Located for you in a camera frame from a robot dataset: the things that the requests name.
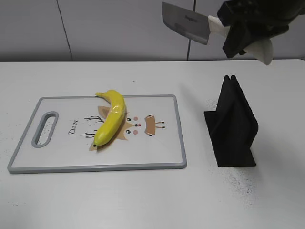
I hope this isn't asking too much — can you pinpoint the white grey-rimmed cutting board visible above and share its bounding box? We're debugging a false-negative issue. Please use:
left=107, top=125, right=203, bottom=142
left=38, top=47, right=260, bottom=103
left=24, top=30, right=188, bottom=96
left=7, top=94, right=187, bottom=174

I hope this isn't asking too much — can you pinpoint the white-handled cleaver knife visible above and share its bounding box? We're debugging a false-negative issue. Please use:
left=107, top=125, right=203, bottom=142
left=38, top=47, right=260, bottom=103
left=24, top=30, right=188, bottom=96
left=162, top=2, right=273, bottom=65

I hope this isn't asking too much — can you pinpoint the yellow plastic banana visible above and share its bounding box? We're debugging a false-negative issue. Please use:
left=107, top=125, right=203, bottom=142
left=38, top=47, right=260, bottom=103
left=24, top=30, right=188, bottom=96
left=93, top=89, right=126, bottom=147

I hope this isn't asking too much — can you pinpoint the black knife stand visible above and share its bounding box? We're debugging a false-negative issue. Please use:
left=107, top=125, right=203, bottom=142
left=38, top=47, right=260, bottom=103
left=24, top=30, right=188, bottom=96
left=203, top=75, right=259, bottom=167

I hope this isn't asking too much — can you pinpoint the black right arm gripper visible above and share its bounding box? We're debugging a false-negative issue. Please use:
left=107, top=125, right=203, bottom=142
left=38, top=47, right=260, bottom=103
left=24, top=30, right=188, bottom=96
left=217, top=0, right=305, bottom=58

